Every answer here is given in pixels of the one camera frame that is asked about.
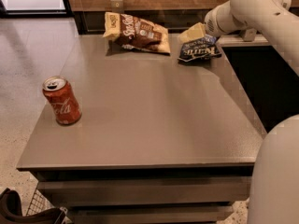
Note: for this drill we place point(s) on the white wire basket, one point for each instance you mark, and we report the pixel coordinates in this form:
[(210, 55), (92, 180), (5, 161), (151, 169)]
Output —
[(38, 204)]

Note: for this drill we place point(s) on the brown chip bag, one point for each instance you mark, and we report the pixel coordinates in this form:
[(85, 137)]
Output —
[(131, 32)]

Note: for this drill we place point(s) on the red coke can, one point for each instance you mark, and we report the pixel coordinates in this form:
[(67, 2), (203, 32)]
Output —
[(59, 93)]

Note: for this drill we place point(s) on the left metal bracket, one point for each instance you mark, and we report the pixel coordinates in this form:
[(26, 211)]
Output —
[(117, 6)]

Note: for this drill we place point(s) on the blue chip bag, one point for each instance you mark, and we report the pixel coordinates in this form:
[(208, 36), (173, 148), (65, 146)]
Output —
[(202, 48)]

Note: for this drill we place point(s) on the grey drawer cabinet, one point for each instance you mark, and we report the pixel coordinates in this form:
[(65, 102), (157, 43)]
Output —
[(157, 143)]

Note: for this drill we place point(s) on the metal bracket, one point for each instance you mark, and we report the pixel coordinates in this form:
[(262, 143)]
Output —
[(117, 6), (248, 35)]

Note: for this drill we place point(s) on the dark brown chair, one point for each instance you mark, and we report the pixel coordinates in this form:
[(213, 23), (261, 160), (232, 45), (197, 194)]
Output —
[(11, 212)]

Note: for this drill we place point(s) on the right metal bracket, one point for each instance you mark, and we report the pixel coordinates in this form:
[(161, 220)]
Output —
[(248, 35)]

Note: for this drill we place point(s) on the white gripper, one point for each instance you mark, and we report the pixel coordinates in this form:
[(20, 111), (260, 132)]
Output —
[(212, 24)]

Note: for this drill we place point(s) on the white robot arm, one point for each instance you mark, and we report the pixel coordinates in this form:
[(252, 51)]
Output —
[(274, 190)]

